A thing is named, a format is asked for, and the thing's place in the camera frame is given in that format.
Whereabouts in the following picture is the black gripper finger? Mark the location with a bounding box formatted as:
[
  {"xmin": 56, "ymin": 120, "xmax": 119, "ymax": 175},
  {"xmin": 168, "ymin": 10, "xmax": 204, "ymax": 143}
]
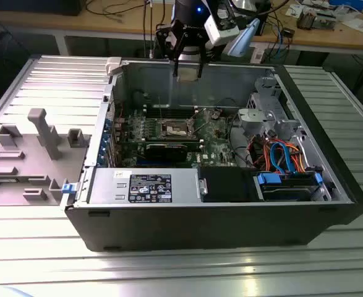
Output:
[
  {"xmin": 197, "ymin": 45, "xmax": 222, "ymax": 78},
  {"xmin": 155, "ymin": 23, "xmax": 179, "ymax": 78}
]

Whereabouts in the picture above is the silver CPU chip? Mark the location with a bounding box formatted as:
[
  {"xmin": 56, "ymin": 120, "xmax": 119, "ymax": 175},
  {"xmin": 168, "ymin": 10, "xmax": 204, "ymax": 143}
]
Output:
[{"xmin": 177, "ymin": 66, "xmax": 200, "ymax": 82}]

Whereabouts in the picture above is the black RAM slot bank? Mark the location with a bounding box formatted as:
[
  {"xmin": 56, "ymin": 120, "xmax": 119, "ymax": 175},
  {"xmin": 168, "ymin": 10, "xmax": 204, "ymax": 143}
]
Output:
[
  {"xmin": 144, "ymin": 106, "xmax": 199, "ymax": 119},
  {"xmin": 124, "ymin": 135, "xmax": 204, "ymax": 146}
]

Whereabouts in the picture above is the CPU socket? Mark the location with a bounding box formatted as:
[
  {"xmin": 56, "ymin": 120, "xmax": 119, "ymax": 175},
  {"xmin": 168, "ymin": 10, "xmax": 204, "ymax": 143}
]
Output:
[{"xmin": 156, "ymin": 116, "xmax": 200, "ymax": 140}]

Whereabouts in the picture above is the white paper sign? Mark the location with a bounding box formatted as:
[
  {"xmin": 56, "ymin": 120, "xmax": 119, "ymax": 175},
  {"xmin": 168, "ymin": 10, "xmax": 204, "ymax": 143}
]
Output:
[{"xmin": 249, "ymin": 42, "xmax": 266, "ymax": 64}]

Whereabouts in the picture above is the wooden desk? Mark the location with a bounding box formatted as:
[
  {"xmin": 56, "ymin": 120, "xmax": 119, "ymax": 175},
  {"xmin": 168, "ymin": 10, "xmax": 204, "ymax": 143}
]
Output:
[{"xmin": 0, "ymin": 0, "xmax": 363, "ymax": 56}]

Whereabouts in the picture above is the black desktop tower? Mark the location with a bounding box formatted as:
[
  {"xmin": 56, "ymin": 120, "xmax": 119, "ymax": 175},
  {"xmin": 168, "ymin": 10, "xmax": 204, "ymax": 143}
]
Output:
[{"xmin": 255, "ymin": 11, "xmax": 272, "ymax": 37}]

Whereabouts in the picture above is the grey metal drive cage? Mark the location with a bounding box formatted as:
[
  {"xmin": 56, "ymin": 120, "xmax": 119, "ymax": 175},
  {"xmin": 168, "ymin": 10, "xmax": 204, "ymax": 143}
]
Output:
[{"xmin": 237, "ymin": 76, "xmax": 307, "ymax": 139}]

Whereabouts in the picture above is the green motherboard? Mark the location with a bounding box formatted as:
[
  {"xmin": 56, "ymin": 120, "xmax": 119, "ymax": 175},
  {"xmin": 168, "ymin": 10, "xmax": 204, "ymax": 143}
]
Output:
[{"xmin": 111, "ymin": 105, "xmax": 253, "ymax": 170}]

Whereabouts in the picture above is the metal heat sink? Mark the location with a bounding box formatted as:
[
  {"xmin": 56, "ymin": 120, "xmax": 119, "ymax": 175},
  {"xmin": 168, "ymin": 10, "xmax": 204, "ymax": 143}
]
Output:
[{"xmin": 297, "ymin": 9, "xmax": 318, "ymax": 30}]

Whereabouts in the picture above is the black graphics card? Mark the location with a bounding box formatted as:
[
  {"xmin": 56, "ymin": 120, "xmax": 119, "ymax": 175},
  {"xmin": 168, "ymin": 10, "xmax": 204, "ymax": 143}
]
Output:
[{"xmin": 143, "ymin": 142, "xmax": 189, "ymax": 162}]

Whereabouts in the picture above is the grey metal part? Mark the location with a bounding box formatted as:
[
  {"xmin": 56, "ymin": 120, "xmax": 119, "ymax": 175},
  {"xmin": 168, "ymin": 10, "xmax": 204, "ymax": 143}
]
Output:
[{"xmin": 315, "ymin": 11, "xmax": 338, "ymax": 30}]

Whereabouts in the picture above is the hard disk in blue carrier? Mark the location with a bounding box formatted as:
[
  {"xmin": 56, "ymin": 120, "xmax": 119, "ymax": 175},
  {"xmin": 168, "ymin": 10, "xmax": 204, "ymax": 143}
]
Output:
[{"xmin": 252, "ymin": 171, "xmax": 324, "ymax": 202}]

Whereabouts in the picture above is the black equipment box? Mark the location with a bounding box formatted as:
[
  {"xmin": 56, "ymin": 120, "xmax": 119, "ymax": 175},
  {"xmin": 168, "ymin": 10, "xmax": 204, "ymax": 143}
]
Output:
[{"xmin": 0, "ymin": 0, "xmax": 83, "ymax": 16}]

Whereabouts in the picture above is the blue box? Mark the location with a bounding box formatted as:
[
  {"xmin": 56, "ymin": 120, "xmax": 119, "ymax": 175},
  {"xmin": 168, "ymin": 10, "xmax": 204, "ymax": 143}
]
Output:
[{"xmin": 329, "ymin": 0, "xmax": 363, "ymax": 10}]

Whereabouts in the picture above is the white paper sheet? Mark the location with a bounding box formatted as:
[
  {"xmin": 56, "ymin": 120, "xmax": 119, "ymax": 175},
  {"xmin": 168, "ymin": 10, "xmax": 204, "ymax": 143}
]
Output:
[{"xmin": 341, "ymin": 17, "xmax": 363, "ymax": 32}]

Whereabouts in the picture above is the grey power supply unit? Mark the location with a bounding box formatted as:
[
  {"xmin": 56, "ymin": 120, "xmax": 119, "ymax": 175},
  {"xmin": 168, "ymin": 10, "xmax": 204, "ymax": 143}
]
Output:
[{"xmin": 88, "ymin": 168, "xmax": 202, "ymax": 205}]

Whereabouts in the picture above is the black open PC case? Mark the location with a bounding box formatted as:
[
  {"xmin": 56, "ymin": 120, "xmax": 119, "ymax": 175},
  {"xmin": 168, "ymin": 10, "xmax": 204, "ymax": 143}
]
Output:
[{"xmin": 64, "ymin": 57, "xmax": 363, "ymax": 253}]

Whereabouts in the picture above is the grey parts rack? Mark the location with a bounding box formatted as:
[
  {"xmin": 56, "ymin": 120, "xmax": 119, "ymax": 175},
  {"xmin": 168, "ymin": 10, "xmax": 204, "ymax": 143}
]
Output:
[{"xmin": 0, "ymin": 108, "xmax": 92, "ymax": 207}]

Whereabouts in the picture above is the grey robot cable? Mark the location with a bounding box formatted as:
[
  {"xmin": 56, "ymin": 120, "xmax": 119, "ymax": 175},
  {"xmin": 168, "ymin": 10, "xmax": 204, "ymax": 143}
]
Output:
[{"xmin": 141, "ymin": 0, "xmax": 157, "ymax": 59}]

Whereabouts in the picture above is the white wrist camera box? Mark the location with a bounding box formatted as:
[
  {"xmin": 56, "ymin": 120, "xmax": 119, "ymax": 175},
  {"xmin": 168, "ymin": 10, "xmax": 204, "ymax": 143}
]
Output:
[{"xmin": 203, "ymin": 14, "xmax": 241, "ymax": 46}]

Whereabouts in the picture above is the blue desk cable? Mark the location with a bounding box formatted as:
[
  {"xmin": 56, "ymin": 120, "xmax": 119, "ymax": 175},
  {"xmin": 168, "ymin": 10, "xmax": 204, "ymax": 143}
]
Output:
[{"xmin": 277, "ymin": 30, "xmax": 286, "ymax": 59}]

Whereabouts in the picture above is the black internal cable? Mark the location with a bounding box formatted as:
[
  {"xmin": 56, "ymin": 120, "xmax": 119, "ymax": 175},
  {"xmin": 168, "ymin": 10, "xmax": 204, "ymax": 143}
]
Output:
[{"xmin": 229, "ymin": 119, "xmax": 253, "ymax": 166}]

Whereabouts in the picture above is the blue wire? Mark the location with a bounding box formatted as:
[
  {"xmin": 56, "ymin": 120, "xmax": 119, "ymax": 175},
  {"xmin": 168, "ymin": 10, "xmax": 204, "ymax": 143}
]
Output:
[{"xmin": 269, "ymin": 139, "xmax": 297, "ymax": 176}]

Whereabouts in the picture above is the orange wire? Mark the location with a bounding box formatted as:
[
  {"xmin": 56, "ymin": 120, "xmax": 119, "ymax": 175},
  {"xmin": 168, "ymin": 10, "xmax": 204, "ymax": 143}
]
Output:
[{"xmin": 261, "ymin": 140, "xmax": 309, "ymax": 173}]

